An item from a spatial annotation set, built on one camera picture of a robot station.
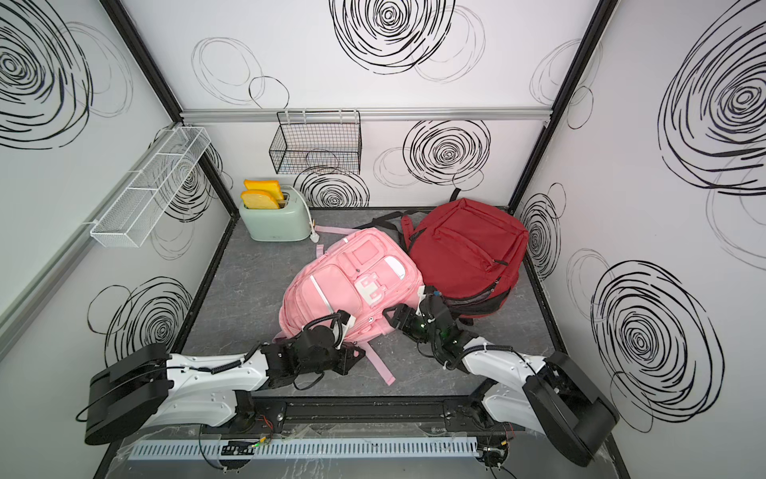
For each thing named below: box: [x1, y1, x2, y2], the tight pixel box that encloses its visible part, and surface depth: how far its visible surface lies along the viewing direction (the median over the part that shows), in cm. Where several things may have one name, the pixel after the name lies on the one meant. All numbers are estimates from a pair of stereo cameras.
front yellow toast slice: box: [241, 189, 280, 210], surface depth 98 cm
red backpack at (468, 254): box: [400, 188, 529, 318], surface depth 98 cm
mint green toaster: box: [239, 185, 313, 243], surface depth 104 cm
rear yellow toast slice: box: [243, 179, 285, 203], surface depth 99 cm
